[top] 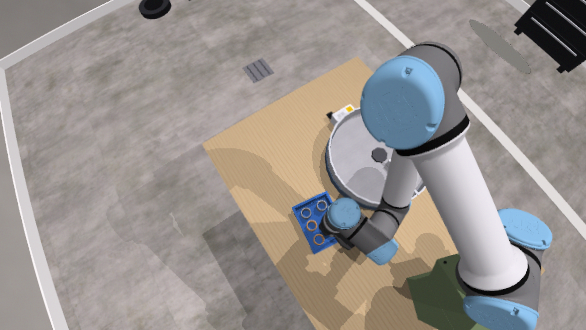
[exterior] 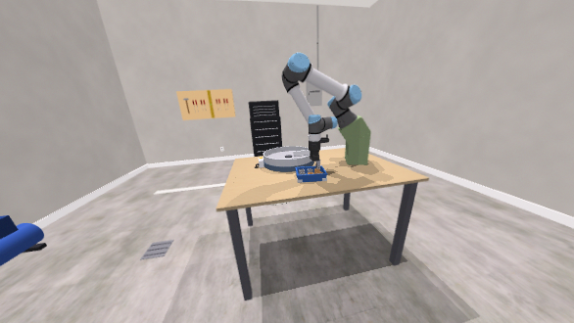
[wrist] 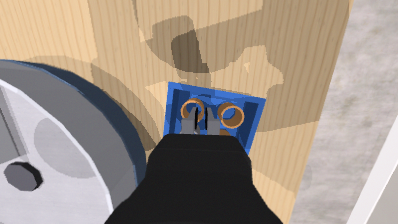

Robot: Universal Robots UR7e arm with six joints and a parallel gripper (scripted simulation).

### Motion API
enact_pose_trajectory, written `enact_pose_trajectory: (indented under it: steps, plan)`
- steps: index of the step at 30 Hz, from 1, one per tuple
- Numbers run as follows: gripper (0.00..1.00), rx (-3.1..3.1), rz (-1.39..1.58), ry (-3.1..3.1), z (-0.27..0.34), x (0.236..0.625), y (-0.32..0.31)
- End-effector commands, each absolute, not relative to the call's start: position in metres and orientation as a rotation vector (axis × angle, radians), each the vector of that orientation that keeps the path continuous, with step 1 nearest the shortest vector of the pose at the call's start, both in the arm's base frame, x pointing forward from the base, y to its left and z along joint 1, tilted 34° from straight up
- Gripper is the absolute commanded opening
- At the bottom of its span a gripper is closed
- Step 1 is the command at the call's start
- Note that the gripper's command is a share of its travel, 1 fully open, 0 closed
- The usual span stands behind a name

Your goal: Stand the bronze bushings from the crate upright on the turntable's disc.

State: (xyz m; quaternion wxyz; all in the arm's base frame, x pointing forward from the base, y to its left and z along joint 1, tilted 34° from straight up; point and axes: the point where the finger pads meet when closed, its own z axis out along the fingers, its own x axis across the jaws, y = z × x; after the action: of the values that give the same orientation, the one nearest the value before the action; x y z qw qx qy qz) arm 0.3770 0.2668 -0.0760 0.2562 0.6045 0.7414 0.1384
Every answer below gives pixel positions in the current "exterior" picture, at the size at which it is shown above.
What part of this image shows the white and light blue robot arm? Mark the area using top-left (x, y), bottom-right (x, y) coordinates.
top-left (282, 53), bottom-right (361, 134)

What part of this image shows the blue crate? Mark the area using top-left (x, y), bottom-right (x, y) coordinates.
top-left (296, 165), bottom-right (327, 183)

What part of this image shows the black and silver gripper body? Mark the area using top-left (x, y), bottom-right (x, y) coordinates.
top-left (308, 134), bottom-right (329, 162)

